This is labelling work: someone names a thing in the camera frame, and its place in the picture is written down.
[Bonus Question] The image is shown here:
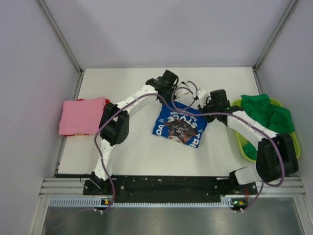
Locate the red folded t-shirt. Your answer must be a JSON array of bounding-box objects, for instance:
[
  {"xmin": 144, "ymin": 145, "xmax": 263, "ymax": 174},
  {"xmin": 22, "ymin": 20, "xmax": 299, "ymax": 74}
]
[{"xmin": 61, "ymin": 98, "xmax": 111, "ymax": 138}]

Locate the green t-shirt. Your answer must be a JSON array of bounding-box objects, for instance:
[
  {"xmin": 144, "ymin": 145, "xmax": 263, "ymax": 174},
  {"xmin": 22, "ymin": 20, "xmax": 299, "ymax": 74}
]
[{"xmin": 233, "ymin": 94, "xmax": 300, "ymax": 157}]

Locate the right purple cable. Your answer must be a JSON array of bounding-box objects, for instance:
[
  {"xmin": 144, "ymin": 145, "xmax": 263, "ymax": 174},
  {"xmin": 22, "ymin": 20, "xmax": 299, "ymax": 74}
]
[{"xmin": 171, "ymin": 88, "xmax": 286, "ymax": 213}]

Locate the grey cable duct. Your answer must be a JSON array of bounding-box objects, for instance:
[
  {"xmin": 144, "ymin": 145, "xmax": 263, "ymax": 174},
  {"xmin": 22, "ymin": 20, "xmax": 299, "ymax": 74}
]
[{"xmin": 49, "ymin": 197, "xmax": 239, "ymax": 208}]

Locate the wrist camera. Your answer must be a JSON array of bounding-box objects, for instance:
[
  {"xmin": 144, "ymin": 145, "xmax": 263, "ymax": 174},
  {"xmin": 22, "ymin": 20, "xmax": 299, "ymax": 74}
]
[
  {"xmin": 192, "ymin": 89, "xmax": 210, "ymax": 108},
  {"xmin": 174, "ymin": 80, "xmax": 198, "ymax": 98}
]

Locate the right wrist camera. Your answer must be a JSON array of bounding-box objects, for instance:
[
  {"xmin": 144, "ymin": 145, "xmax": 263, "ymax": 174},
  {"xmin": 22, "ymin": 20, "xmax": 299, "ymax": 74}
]
[{"xmin": 192, "ymin": 89, "xmax": 210, "ymax": 108}]

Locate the pink folded t-shirt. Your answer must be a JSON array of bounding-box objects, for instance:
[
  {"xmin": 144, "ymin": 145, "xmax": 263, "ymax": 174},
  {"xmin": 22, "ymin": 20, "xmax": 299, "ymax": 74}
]
[{"xmin": 58, "ymin": 96, "xmax": 106, "ymax": 137}]

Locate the lime green plastic tray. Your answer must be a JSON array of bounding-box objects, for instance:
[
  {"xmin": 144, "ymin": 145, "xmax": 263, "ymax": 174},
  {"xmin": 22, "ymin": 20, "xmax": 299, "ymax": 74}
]
[{"xmin": 234, "ymin": 98, "xmax": 301, "ymax": 163}]

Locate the blue t-shirt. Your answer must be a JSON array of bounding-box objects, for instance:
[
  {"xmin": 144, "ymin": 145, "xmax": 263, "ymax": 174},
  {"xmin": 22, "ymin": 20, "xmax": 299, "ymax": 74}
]
[{"xmin": 152, "ymin": 101, "xmax": 208, "ymax": 148}]

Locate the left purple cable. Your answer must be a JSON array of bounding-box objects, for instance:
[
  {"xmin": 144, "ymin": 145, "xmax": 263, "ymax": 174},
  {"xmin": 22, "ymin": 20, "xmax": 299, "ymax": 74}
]
[{"xmin": 94, "ymin": 80, "xmax": 203, "ymax": 213}]

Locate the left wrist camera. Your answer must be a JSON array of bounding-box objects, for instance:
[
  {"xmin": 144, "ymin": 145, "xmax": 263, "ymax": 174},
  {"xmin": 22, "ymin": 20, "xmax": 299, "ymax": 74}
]
[{"xmin": 174, "ymin": 80, "xmax": 198, "ymax": 98}]

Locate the aluminium frame rail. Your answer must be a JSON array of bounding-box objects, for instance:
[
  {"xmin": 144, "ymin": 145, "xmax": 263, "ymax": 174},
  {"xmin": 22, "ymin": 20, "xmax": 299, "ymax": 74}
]
[{"xmin": 36, "ymin": 0, "xmax": 84, "ymax": 74}]

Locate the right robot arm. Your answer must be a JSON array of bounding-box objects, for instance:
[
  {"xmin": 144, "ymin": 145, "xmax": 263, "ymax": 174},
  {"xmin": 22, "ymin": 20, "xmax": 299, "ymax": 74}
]
[{"xmin": 195, "ymin": 89, "xmax": 299, "ymax": 194}]

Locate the purple cable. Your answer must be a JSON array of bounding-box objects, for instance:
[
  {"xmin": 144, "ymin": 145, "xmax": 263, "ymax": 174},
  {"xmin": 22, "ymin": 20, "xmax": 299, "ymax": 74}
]
[
  {"xmin": 171, "ymin": 88, "xmax": 286, "ymax": 213},
  {"xmin": 94, "ymin": 80, "xmax": 203, "ymax": 213}
]

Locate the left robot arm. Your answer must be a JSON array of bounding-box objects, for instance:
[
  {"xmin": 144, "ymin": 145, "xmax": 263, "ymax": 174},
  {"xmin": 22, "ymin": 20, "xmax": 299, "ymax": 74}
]
[{"xmin": 90, "ymin": 70, "xmax": 179, "ymax": 194}]

